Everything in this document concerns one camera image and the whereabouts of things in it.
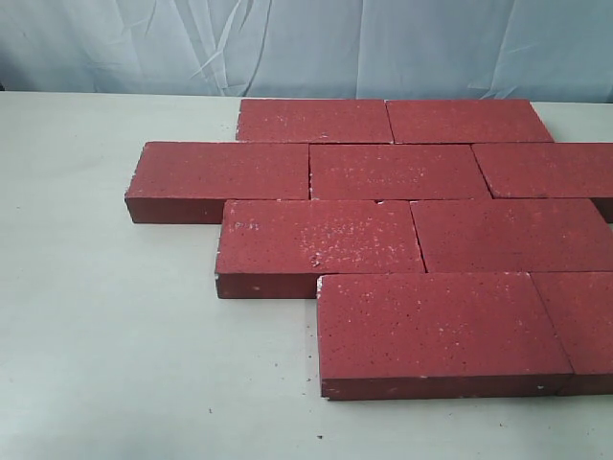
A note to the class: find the red brick bottom stack left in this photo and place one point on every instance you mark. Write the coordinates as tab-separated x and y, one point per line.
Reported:
314	121

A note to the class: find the red brick third row right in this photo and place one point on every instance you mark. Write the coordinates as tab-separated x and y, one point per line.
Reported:
513	235

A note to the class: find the red brick right middle row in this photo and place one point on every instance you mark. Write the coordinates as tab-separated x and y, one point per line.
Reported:
549	170

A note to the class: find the white backdrop cloth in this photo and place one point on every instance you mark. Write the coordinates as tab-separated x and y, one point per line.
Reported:
553	51

